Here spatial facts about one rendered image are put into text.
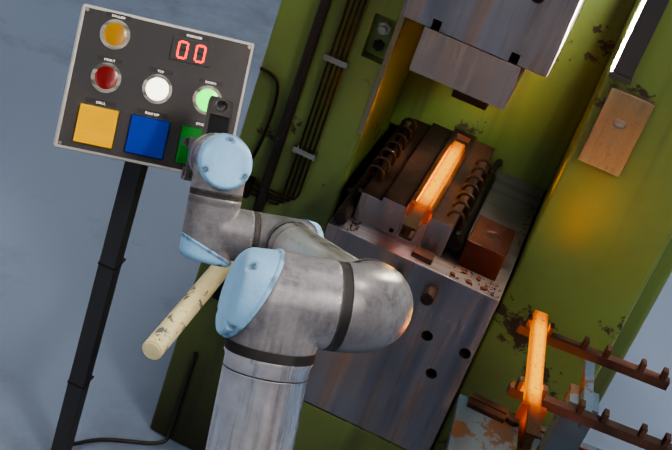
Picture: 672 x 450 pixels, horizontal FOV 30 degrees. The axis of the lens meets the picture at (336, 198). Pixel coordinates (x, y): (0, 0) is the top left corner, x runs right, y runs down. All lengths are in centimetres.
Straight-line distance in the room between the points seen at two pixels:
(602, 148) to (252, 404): 120
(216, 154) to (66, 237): 185
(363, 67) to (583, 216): 55
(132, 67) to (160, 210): 168
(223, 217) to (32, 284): 164
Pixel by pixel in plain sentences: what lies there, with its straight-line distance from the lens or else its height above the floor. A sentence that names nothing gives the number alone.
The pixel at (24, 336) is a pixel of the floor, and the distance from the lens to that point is 350.
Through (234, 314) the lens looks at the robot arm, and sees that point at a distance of 153.
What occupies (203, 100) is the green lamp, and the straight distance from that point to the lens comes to 248.
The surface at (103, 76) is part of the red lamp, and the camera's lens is 246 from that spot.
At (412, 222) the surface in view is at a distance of 247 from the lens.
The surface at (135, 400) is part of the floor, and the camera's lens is 338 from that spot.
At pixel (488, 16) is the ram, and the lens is 237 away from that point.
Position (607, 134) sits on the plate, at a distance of 254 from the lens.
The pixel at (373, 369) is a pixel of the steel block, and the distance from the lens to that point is 270.
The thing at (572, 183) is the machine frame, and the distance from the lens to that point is 262.
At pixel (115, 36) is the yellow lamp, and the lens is 247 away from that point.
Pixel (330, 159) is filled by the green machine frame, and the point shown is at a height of 94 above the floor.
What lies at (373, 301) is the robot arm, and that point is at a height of 137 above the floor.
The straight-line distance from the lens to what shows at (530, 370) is 237.
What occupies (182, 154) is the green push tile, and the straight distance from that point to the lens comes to 247.
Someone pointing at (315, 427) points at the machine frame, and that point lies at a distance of 284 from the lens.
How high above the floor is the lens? 224
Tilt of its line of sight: 30 degrees down
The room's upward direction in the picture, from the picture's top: 20 degrees clockwise
